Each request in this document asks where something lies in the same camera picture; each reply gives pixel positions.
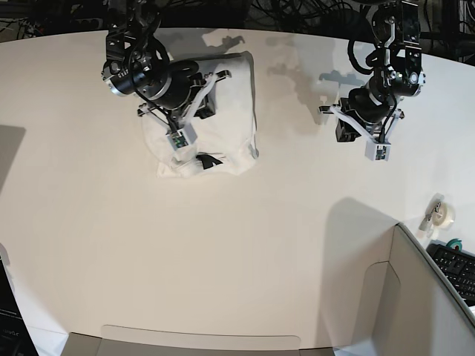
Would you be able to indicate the beige cardboard side panel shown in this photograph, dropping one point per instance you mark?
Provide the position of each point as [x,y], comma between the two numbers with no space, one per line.
[407,307]

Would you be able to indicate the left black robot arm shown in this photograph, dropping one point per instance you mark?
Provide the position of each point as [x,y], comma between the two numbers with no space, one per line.
[395,70]

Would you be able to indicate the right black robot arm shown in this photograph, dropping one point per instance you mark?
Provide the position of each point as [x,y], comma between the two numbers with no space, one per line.
[136,61]

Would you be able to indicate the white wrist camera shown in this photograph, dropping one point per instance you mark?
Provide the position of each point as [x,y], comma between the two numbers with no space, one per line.
[183,137]
[377,151]

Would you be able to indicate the white t-shirt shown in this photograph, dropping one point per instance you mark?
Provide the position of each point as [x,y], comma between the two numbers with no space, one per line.
[222,143]

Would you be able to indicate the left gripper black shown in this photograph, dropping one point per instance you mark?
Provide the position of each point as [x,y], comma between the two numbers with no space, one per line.
[351,126]

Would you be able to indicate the white tape dispenser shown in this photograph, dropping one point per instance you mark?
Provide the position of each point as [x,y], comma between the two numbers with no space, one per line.
[439,216]

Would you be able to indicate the green tape roll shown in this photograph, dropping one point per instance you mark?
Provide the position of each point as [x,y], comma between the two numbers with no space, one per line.
[455,244]

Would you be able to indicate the black computer keyboard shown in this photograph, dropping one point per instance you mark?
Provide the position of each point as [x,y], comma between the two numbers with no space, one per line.
[458,267]

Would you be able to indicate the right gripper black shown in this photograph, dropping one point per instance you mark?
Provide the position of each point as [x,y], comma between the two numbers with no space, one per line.
[185,95]

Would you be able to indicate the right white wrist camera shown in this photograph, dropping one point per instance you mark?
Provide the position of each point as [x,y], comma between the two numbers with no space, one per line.
[183,137]

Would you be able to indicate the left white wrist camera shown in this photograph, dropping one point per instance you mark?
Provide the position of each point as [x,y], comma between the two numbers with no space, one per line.
[377,151]

